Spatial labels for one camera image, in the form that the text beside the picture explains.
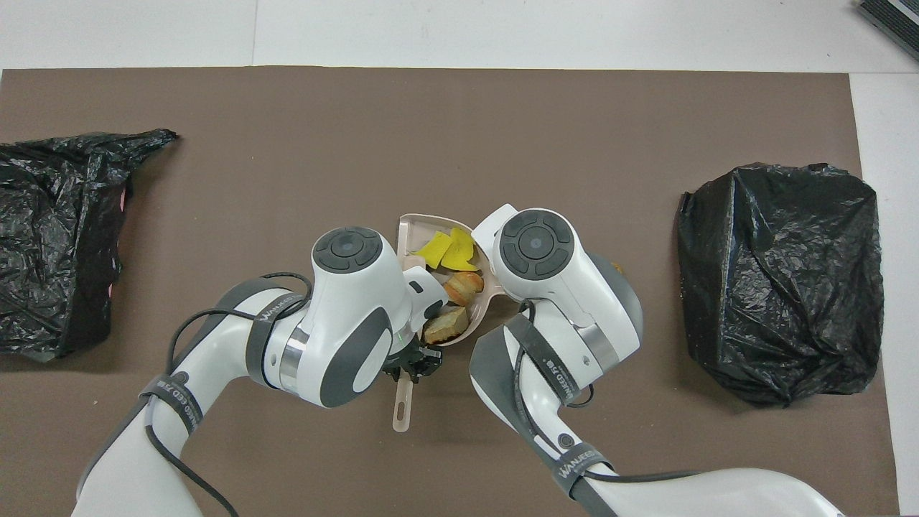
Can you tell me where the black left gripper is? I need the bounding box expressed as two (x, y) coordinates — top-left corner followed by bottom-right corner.
(386, 345), (442, 381)

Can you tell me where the striped croissant piece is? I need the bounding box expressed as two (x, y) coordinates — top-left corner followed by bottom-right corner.
(444, 271), (485, 306)
(424, 305), (471, 345)

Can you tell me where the yellow sponge piece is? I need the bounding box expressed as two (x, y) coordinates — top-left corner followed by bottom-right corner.
(415, 231), (453, 270)
(439, 228), (480, 272)

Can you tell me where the beige plastic dustpan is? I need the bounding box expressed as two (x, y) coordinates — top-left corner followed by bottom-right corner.
(397, 212), (507, 348)

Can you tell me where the black bag covered bin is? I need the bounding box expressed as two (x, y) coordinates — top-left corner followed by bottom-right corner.
(677, 162), (885, 409)

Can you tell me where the black bag over pink bin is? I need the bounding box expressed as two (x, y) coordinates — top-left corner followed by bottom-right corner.
(0, 129), (180, 362)

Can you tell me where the large brown table mat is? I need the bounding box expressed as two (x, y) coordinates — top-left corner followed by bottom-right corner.
(0, 66), (902, 517)

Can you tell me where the dark grey ribbed device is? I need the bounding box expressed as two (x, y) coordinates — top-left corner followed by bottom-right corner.
(856, 0), (919, 62)

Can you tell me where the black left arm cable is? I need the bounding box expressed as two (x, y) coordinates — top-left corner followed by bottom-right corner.
(146, 271), (314, 517)

